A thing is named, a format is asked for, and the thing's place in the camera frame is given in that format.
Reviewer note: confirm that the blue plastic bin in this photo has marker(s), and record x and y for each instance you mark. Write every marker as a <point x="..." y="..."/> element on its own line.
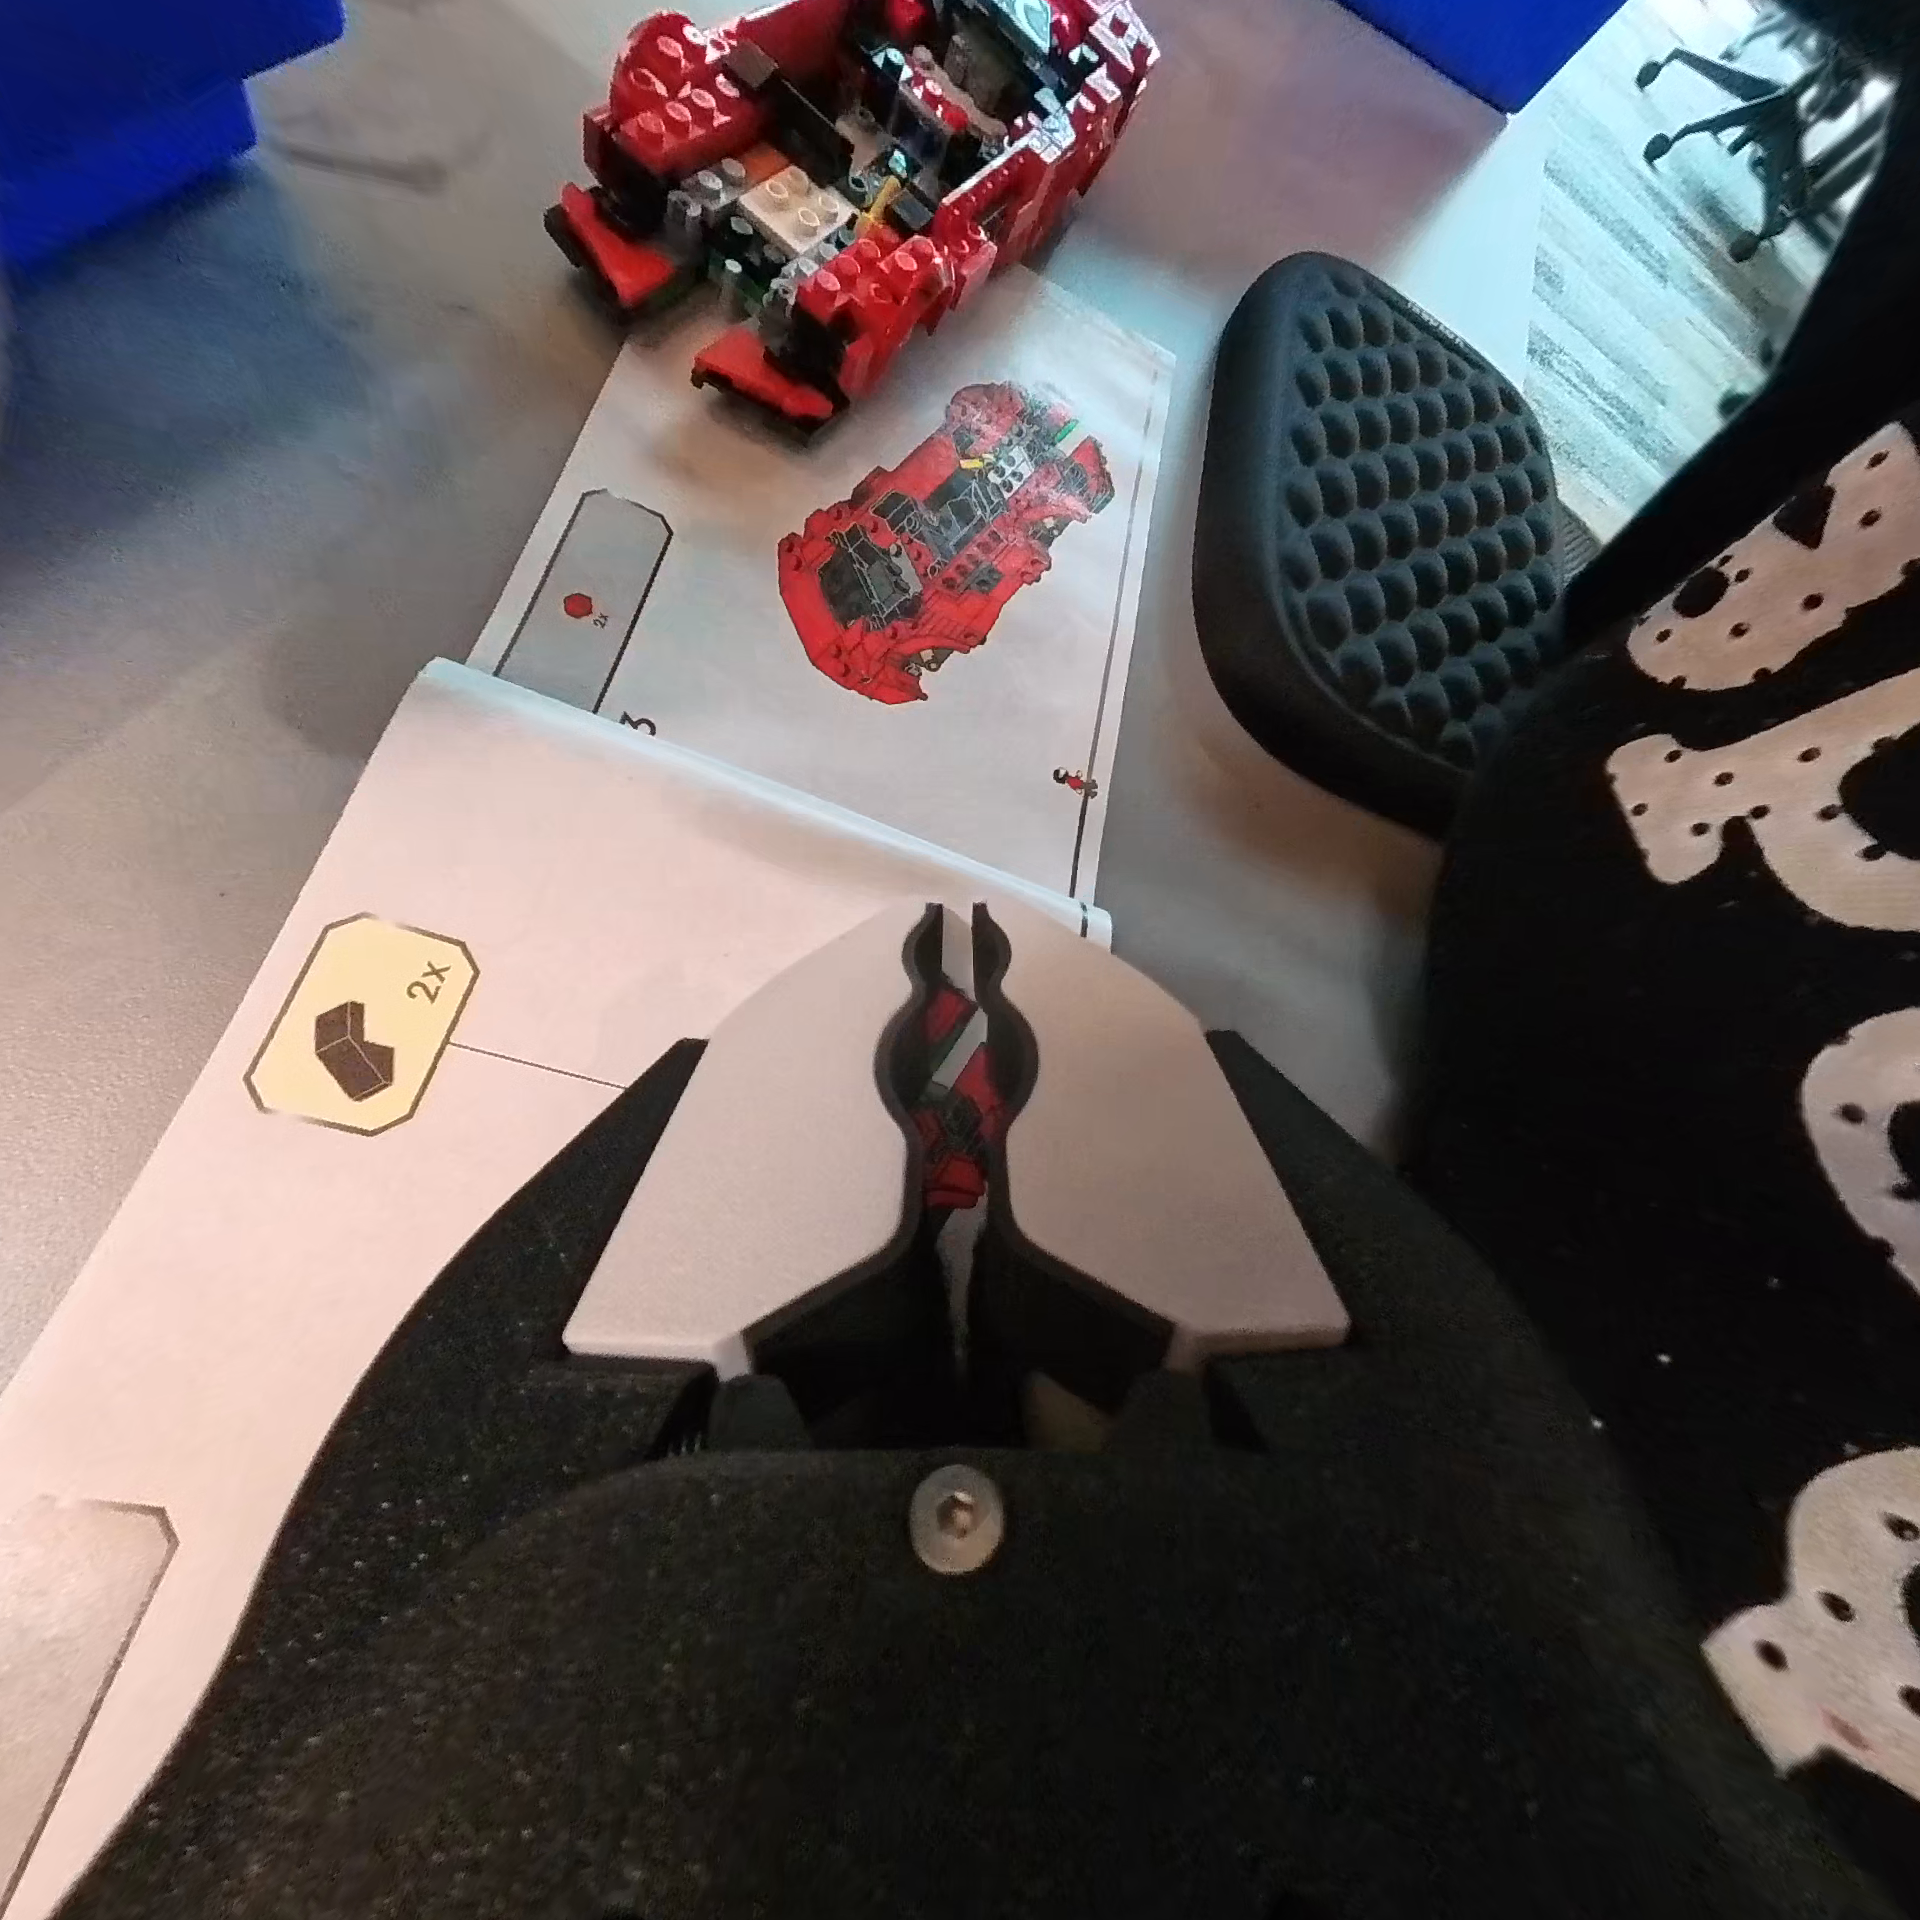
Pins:
<point x="121" y="104"/>
<point x="1484" y="47"/>

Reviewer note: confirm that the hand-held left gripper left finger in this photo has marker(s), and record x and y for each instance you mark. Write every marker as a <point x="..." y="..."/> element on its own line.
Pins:
<point x="751" y="1185"/>

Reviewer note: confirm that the black dimpled wrist rest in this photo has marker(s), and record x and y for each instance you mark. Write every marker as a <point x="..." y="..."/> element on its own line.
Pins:
<point x="1380" y="542"/>

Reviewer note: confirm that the black office chair base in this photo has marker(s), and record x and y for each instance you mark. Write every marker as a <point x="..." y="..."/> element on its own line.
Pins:
<point x="1821" y="167"/>
<point x="1727" y="100"/>

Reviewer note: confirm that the white instruction booklet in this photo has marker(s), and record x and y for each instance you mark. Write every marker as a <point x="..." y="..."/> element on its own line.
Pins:
<point x="720" y="840"/>

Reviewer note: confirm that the red toy brick car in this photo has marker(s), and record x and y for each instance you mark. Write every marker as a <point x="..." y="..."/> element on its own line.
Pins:
<point x="885" y="282"/>

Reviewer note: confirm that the person's black printed top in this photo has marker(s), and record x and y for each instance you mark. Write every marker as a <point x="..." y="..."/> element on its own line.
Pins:
<point x="1571" y="1199"/>

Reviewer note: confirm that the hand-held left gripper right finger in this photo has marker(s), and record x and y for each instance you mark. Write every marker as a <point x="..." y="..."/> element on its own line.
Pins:
<point x="1173" y="1185"/>

